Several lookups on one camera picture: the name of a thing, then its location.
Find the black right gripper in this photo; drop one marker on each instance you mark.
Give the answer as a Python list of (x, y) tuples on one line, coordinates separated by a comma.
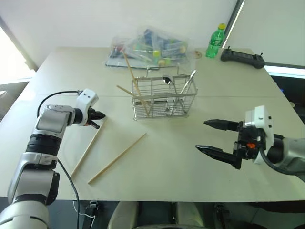
[(247, 140)]

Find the metal spoon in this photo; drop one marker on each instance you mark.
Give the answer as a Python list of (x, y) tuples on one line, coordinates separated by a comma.
[(167, 80), (189, 81)]

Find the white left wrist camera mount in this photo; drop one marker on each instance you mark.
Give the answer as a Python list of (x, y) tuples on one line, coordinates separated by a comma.
[(87, 96)]

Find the beige rounded shape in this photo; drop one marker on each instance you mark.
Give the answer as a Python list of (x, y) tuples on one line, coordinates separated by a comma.
[(124, 215)]

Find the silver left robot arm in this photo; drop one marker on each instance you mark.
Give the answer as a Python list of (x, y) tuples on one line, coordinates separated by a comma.
[(47, 124)]

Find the green plastic bottle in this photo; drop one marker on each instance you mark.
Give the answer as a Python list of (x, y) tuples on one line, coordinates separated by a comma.
[(215, 41)]

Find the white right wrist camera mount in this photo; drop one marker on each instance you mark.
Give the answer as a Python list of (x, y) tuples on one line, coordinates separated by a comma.
[(261, 117)]

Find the black handheld controller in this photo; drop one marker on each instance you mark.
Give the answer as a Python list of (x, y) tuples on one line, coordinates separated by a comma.
[(240, 57)]

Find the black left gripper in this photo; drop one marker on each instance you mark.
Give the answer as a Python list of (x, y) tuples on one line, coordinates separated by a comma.
[(91, 115)]

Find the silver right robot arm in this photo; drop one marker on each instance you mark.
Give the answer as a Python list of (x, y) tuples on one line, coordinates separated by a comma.
[(291, 152)]

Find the clear plastic bag of items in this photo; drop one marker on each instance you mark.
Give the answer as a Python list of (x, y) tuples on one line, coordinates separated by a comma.
[(147, 47)]

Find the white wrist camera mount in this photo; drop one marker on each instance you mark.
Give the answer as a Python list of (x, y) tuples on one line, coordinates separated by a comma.
[(87, 96), (261, 117)]

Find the wooden chopstick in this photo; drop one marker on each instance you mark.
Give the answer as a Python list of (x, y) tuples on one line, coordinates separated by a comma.
[(133, 77), (116, 158), (125, 90), (88, 149)]

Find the small black bracket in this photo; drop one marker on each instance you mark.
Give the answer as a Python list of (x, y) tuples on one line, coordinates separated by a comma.
[(91, 208)]

